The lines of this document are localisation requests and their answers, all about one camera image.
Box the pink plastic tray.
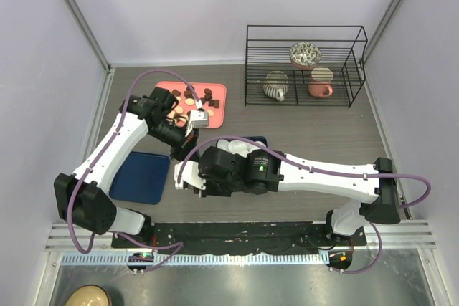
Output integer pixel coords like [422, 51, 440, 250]
[156, 81, 227, 129]

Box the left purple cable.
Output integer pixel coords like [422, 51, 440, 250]
[66, 67, 205, 273]

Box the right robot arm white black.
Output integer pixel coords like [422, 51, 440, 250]
[197, 147, 401, 245]

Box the patterned ceramic bowl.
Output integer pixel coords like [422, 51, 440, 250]
[289, 42, 322, 70]

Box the black wire rack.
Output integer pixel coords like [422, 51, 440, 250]
[245, 24, 368, 107]

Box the white paper cupcake liner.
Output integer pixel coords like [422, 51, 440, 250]
[228, 140, 259, 158]
[216, 139, 230, 150]

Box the pink mug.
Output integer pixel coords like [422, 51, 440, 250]
[308, 67, 334, 97]

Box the dark blue box lid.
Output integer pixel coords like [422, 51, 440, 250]
[109, 152, 170, 205]

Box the dark blue box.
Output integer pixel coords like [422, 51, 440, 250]
[225, 136, 268, 147]

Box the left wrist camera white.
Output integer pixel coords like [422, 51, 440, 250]
[186, 109, 209, 135]

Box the white cable chain strip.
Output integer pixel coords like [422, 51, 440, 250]
[61, 252, 329, 267]

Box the striped grey mug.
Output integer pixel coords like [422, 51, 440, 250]
[262, 70, 289, 102]

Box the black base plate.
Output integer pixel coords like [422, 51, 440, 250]
[110, 220, 367, 255]

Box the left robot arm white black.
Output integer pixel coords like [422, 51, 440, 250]
[54, 87, 209, 248]

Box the beige bowl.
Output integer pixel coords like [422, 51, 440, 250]
[65, 285, 112, 306]

